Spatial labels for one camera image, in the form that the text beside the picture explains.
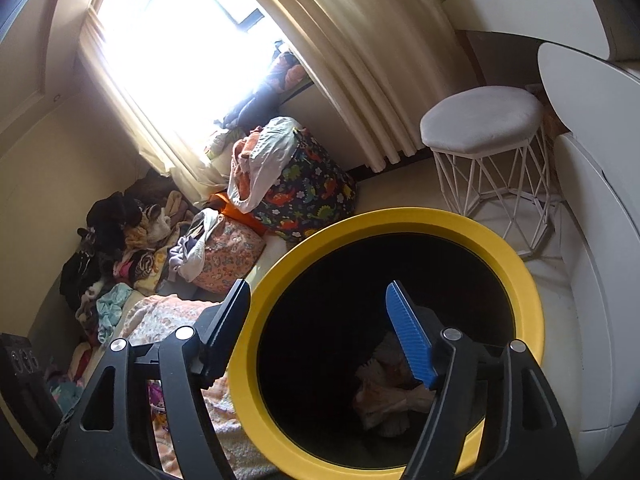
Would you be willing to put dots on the yellow rimmed trash bin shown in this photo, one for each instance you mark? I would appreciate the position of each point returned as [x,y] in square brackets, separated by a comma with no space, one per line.
[310,255]

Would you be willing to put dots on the pile of mixed clothes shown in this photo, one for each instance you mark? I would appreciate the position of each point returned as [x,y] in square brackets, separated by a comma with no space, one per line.
[115,240]

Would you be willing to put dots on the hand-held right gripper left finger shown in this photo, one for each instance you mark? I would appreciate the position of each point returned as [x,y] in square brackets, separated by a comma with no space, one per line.
[225,340]

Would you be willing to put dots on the white and orange laundry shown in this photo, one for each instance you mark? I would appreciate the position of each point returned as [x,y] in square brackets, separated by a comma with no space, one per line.
[265,155]

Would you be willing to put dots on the clothes heap on window seat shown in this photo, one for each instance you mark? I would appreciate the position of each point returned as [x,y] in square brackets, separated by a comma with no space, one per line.
[255,110]

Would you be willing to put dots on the blue floral cloth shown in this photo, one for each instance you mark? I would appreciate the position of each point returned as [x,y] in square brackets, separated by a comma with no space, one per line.
[67,392]

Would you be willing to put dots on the black framed window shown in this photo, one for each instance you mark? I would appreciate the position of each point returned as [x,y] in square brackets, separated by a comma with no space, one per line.
[190,35]

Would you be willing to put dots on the light blue garment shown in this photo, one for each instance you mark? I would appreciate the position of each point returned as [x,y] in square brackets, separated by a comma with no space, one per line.
[112,310]

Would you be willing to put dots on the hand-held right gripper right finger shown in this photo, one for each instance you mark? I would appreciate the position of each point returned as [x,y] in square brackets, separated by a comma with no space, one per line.
[410,335]

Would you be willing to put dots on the cream curtain with wide folds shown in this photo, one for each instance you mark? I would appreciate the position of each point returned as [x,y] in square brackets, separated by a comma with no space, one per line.
[360,60]

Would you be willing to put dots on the white and lavender garment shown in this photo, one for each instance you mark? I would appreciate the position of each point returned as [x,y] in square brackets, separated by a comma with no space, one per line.
[192,250]

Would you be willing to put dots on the dinosaur print laundry bag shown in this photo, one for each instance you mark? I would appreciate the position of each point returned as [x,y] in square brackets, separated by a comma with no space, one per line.
[315,185]

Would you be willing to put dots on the cream sheer curtain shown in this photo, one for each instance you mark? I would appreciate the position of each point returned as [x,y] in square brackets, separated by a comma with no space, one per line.
[165,160]

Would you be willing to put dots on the orange bag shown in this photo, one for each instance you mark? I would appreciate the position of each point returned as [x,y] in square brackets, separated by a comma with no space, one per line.
[235,207]

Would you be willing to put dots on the white dressing table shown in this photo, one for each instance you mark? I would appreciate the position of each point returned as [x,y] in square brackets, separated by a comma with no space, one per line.
[540,5]

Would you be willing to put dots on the white tissue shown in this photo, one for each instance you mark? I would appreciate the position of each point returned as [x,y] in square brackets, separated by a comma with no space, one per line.
[385,400]

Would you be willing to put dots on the white curved drawer cabinet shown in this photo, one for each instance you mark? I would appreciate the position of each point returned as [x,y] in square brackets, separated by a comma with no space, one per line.
[595,210]

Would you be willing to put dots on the pink and white quilt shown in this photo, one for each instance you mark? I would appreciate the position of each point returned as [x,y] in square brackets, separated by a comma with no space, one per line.
[165,315]

